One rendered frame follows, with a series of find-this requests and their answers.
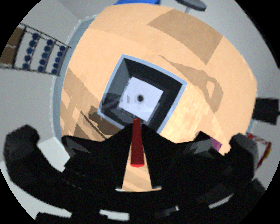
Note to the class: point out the red peg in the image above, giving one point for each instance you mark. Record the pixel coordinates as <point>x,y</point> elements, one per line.
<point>137,149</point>

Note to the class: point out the light blue square plate with hole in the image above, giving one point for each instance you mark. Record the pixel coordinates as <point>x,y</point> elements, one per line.
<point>130,100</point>

